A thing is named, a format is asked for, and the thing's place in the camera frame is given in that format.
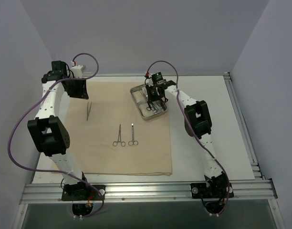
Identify thin metal tweezers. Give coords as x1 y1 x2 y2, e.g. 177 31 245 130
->
86 102 92 121

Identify beige cloth wrap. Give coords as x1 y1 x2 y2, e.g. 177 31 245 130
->
63 82 172 175

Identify metal instrument tray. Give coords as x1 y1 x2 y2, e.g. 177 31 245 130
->
130 84 167 121

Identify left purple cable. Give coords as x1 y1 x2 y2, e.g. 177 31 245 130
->
7 52 105 218

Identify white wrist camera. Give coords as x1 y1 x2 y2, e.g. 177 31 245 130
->
144 72 155 86
70 61 86 78

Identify purple cable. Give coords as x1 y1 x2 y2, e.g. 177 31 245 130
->
7 52 105 218
146 61 234 218

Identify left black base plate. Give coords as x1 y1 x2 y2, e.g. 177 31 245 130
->
61 183 106 201

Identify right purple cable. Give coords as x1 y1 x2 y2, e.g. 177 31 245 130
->
146 61 234 218

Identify aluminium frame rail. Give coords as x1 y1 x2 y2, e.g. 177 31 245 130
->
20 179 278 204

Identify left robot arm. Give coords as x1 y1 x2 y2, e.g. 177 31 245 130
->
27 61 90 200

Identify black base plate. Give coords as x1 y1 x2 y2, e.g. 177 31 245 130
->
190 182 228 199
61 183 106 201

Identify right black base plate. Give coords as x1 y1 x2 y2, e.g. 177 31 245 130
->
190 182 228 199

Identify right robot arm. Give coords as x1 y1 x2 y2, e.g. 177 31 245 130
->
146 80 229 197

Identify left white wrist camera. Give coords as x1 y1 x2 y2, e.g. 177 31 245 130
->
70 61 86 78

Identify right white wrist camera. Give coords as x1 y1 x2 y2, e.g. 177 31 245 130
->
144 72 155 86

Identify surgical forceps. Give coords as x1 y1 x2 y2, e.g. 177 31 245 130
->
113 124 125 147

